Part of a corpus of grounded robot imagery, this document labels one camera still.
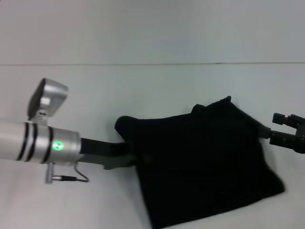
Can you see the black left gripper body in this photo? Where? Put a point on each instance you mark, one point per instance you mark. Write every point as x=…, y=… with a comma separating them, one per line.
x=104, y=152

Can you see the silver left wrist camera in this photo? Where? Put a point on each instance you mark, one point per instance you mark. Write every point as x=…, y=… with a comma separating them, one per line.
x=46, y=102

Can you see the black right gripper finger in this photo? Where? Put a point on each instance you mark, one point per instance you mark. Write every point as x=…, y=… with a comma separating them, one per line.
x=286, y=119
x=278, y=137

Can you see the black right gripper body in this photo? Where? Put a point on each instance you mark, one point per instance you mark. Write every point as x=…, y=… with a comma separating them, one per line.
x=300, y=138

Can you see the black t-shirt with FREE print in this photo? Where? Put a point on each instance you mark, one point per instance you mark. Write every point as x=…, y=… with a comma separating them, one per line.
x=202, y=167

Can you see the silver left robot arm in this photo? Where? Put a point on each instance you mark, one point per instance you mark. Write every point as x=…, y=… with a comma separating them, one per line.
x=35, y=143

